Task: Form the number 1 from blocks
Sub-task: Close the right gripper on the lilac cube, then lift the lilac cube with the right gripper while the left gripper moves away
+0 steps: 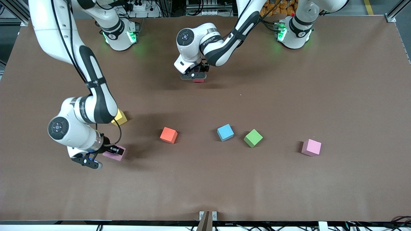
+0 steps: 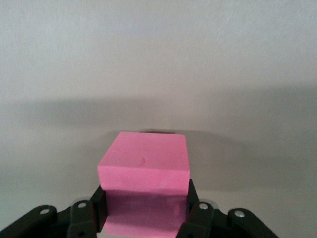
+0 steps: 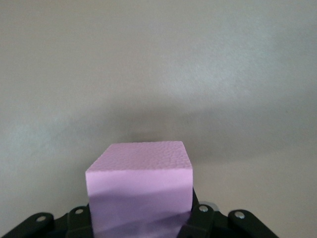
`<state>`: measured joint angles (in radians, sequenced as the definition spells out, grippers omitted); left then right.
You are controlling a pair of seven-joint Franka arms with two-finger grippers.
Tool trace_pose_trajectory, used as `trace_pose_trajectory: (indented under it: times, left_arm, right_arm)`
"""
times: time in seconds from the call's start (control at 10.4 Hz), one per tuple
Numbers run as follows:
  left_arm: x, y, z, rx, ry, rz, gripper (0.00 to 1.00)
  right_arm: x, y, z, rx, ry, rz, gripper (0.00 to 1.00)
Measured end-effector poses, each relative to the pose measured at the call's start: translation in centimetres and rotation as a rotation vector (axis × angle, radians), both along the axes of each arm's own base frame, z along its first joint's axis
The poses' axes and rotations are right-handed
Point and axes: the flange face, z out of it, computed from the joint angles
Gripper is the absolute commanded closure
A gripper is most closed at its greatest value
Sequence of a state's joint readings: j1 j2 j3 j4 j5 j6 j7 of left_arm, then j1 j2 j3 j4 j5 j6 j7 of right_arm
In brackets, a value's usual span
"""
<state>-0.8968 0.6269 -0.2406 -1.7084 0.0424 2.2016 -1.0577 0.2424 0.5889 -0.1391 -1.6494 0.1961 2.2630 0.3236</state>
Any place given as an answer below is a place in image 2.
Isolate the red foam cube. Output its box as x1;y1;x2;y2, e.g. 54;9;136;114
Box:
97;131;191;236

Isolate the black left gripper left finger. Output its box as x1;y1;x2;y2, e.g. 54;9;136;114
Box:
0;185;107;238

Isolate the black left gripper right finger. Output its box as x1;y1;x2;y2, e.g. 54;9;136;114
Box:
177;178;280;238

